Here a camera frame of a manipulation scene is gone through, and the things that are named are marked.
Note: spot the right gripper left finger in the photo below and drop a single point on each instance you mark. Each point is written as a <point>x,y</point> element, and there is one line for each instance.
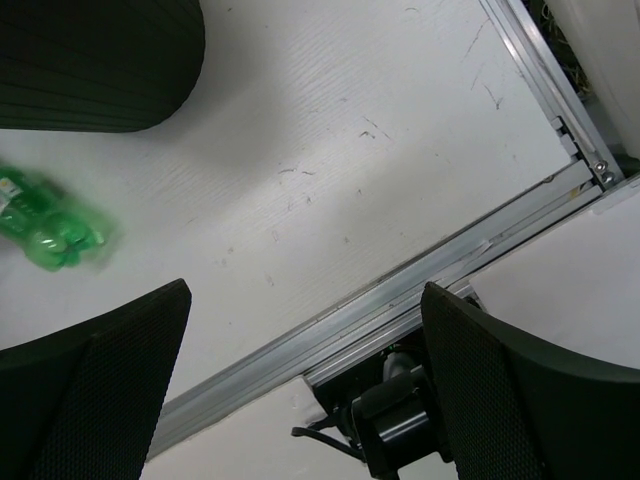
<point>84,402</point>

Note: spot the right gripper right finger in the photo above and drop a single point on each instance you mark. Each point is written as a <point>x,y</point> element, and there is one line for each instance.
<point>518,407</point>

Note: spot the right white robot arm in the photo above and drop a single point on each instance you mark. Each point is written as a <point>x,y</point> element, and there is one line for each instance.
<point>498,402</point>

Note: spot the black plastic waste bin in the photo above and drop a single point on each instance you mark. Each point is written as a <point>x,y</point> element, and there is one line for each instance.
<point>98,66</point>

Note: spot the green soda bottle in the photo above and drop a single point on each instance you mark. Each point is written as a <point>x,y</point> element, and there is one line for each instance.
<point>54,228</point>

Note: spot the aluminium front rail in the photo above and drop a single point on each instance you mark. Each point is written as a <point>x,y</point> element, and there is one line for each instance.
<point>305,347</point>

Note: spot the aluminium rail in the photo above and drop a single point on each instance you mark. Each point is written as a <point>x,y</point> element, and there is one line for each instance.
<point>305,347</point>
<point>553,91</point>

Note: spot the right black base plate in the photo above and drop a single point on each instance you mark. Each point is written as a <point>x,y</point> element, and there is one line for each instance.
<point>350,395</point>

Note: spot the aluminium right side rail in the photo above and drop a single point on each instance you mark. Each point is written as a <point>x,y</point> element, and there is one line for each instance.
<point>553,91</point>

